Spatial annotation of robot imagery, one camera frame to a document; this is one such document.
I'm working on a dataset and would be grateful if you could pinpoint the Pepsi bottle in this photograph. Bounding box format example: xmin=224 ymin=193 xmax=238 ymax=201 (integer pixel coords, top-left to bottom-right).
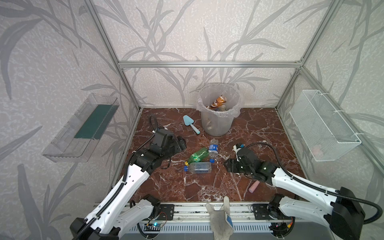
xmin=209 ymin=139 xmax=219 ymax=160

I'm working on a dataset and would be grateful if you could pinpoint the green Sprite bottle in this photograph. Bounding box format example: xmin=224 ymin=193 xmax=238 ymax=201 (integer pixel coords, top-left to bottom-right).
xmin=185 ymin=148 xmax=209 ymax=166

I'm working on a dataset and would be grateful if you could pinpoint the clear water bottle blue cap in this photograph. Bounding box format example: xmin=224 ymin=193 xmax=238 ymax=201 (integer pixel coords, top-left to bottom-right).
xmin=184 ymin=162 xmax=213 ymax=174

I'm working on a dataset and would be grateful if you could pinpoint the brown Nescafe bottle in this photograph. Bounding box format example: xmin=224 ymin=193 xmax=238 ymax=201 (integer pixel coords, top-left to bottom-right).
xmin=209 ymin=95 xmax=227 ymax=110

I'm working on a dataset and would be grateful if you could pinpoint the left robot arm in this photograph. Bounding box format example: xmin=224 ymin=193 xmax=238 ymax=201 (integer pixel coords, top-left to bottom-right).
xmin=70 ymin=127 xmax=187 ymax=240

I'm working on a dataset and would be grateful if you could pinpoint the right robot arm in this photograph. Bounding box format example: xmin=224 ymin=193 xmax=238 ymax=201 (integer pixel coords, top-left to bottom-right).
xmin=224 ymin=144 xmax=383 ymax=240

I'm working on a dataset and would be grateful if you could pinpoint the grey mesh waste bin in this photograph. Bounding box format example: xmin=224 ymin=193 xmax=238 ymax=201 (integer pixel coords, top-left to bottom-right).
xmin=199 ymin=83 xmax=241 ymax=138

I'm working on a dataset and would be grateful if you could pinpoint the clear plastic bin liner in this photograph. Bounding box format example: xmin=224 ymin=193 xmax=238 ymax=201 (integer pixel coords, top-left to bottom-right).
xmin=196 ymin=83 xmax=245 ymax=118

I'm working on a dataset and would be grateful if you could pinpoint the light blue plastic trowel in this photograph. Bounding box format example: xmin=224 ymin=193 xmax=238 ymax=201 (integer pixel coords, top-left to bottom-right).
xmin=183 ymin=115 xmax=201 ymax=135

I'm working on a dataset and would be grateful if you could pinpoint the white knitted work glove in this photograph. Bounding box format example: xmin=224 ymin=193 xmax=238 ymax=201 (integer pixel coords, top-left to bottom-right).
xmin=206 ymin=196 xmax=234 ymax=240

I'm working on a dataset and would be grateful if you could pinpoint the green circuit board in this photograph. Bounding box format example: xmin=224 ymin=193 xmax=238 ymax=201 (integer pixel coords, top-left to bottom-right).
xmin=143 ymin=222 xmax=166 ymax=232

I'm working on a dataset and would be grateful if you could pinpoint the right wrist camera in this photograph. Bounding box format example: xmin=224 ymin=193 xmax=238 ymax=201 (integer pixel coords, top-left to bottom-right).
xmin=233 ymin=144 xmax=245 ymax=162

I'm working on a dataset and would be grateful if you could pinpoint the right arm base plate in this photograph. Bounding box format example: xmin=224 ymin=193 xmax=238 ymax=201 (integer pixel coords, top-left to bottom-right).
xmin=251 ymin=204 xmax=291 ymax=221

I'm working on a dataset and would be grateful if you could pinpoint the aluminium front rail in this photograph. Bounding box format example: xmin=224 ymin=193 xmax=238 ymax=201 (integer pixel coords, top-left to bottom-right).
xmin=88 ymin=201 xmax=331 ymax=224

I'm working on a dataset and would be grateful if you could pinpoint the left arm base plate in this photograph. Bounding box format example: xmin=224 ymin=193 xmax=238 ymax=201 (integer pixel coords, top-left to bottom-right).
xmin=144 ymin=195 xmax=175 ymax=221

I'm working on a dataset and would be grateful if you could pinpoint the white wire mesh basket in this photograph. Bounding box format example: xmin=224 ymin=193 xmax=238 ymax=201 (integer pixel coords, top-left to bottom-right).
xmin=290 ymin=90 xmax=362 ymax=162

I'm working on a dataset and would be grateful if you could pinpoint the clear acrylic wall shelf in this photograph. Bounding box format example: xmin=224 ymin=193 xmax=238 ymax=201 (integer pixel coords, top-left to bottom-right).
xmin=42 ymin=94 xmax=120 ymax=163

